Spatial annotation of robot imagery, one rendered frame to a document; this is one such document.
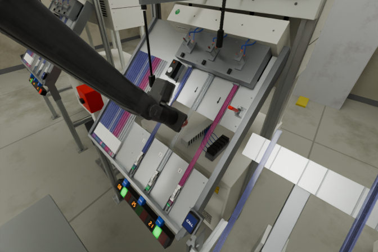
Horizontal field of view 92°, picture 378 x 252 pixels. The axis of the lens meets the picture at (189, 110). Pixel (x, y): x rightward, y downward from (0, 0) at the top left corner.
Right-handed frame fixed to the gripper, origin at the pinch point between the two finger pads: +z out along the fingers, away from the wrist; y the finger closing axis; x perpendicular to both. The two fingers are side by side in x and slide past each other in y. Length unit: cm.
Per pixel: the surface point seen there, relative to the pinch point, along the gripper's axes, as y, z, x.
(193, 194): -16.8, 0.7, 19.5
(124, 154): 20.2, 0.4, 26.9
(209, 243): -23, 40, 50
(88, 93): 79, 6, 17
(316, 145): -48, 174, -34
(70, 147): 133, 46, 86
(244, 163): -18.9, 41.5, 6.0
